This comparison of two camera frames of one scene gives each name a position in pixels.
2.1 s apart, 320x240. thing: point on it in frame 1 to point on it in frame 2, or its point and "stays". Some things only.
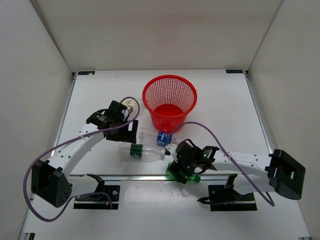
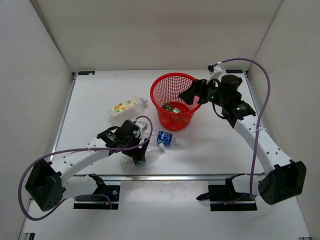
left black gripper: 128,136 to 140,153
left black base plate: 105,197 stays
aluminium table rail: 136,177 stays
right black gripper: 176,167 to 197,89
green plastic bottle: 193,177 to 170,107
